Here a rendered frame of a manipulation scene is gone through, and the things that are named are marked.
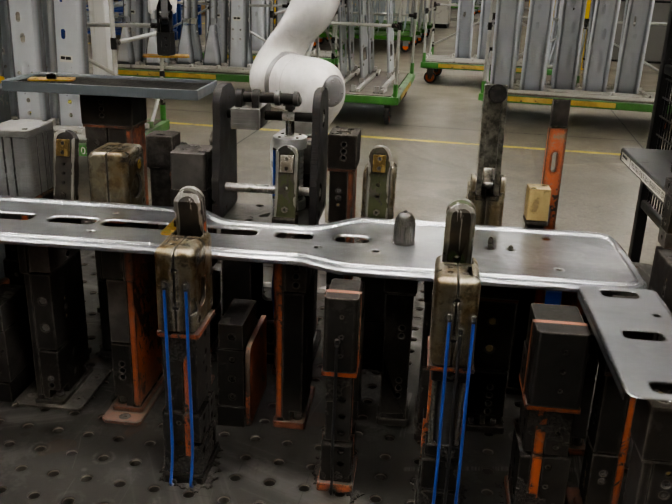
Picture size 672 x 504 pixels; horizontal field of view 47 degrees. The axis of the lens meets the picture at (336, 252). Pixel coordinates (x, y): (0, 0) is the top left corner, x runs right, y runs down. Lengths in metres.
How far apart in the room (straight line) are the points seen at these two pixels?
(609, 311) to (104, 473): 0.72
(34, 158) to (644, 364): 1.01
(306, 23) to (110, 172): 0.58
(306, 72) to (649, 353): 0.97
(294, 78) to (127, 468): 0.85
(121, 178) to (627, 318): 0.82
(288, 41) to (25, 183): 0.64
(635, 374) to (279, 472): 0.54
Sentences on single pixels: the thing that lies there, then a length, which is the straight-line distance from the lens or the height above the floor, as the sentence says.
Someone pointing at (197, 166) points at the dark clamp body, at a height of 1.06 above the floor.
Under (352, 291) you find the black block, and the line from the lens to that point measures 1.00.
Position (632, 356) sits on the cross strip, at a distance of 0.90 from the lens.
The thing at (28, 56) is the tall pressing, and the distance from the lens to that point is 5.73.
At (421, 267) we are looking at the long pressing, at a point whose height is 1.00.
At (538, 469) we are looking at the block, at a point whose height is 0.79.
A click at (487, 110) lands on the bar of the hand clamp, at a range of 1.26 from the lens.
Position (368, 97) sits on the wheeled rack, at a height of 0.26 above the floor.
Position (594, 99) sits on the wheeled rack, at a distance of 7.95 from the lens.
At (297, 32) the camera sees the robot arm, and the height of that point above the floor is 1.25.
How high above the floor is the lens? 1.38
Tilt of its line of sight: 20 degrees down
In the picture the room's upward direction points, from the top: 2 degrees clockwise
